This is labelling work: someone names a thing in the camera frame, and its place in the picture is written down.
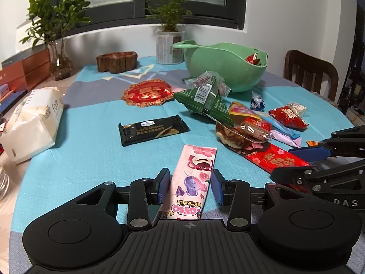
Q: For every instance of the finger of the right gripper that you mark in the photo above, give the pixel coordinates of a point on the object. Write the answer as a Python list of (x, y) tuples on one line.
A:
[(296, 174), (313, 154)]

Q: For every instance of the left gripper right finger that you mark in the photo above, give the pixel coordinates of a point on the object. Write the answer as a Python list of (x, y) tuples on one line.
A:
[(235, 194)]

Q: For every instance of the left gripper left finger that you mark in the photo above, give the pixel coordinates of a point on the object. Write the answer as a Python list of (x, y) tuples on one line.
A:
[(145, 192)]

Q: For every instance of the red wedding candy bag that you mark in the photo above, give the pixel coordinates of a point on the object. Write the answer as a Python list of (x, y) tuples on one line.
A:
[(287, 117)]

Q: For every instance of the pink Lotso snack packet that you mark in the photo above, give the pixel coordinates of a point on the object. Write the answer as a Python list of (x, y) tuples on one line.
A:
[(189, 184)]

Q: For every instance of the red biscuit packet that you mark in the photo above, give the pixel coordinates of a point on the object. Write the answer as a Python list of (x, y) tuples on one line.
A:
[(257, 128)]

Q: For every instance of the pink purple wrapper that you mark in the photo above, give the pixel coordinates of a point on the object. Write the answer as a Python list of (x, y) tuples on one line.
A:
[(283, 138)]

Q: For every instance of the red long festive packet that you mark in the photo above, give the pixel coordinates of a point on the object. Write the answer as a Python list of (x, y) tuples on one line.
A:
[(269, 157)]

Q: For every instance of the light blue snack packet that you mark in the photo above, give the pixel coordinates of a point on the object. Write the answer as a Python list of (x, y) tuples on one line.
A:
[(278, 126)]

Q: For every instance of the blue patterned tablecloth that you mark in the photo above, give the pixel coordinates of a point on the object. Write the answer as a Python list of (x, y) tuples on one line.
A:
[(88, 149)]

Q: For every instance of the blue foil candy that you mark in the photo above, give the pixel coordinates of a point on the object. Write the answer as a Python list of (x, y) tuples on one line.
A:
[(257, 103)]

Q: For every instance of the dark wooden chair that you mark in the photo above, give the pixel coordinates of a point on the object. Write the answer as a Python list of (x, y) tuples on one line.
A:
[(308, 71)]

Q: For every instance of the yellow pink snack packet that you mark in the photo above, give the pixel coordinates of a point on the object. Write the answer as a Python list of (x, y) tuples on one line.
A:
[(238, 112)]

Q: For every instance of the green triangular snack bag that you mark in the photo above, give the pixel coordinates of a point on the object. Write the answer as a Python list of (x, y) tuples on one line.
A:
[(205, 100)]

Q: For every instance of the red gold round packet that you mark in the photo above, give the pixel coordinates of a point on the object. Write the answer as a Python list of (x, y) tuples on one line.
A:
[(152, 92)]

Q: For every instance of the red snack packet in bowl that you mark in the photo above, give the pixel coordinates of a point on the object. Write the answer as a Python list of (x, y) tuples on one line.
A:
[(253, 59)]

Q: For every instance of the green plastic bowl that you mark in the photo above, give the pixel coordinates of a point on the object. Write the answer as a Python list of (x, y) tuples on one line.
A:
[(227, 59)]

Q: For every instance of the clear striped candy bag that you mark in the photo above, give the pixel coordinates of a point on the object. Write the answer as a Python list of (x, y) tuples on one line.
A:
[(205, 78)]

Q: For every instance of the white tissue pack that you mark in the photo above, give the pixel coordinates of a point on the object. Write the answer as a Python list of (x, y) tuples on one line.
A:
[(32, 127)]

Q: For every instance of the wooden ashtray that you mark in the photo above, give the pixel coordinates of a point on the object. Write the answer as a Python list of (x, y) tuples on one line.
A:
[(117, 62)]

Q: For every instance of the potted plant white pot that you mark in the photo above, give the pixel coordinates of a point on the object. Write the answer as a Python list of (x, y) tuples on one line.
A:
[(168, 13)]

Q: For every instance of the orange gift boxes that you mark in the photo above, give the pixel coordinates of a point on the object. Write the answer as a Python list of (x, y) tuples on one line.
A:
[(22, 73)]

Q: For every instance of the plant in glass vase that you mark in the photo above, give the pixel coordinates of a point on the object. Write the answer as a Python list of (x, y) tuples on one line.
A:
[(49, 23)]

